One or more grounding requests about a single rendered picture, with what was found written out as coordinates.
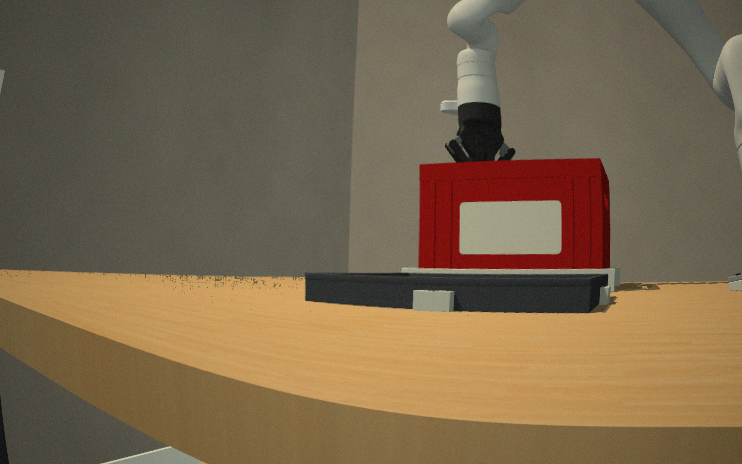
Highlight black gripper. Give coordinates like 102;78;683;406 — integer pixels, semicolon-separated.
445;102;515;162

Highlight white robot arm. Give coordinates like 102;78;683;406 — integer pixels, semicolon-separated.
440;0;742;171

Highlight red crate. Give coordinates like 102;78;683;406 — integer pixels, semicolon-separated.
418;159;610;269

